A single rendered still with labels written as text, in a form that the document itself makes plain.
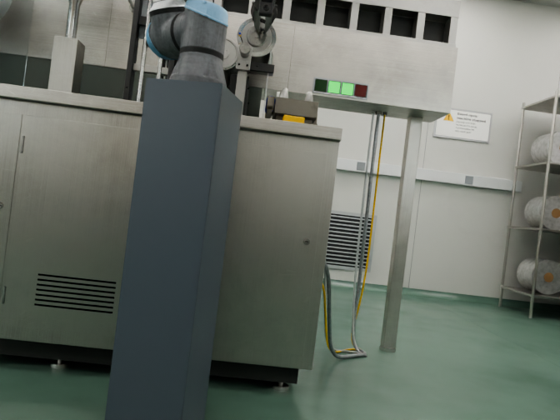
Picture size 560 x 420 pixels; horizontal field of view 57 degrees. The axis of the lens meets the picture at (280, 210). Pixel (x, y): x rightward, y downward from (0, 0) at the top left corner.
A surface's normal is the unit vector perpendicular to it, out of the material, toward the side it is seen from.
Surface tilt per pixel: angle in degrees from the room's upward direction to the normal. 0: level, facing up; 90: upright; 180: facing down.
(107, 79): 90
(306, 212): 90
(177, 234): 90
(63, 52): 90
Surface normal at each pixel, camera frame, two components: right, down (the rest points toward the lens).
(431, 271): 0.06, 0.00
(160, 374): -0.18, -0.03
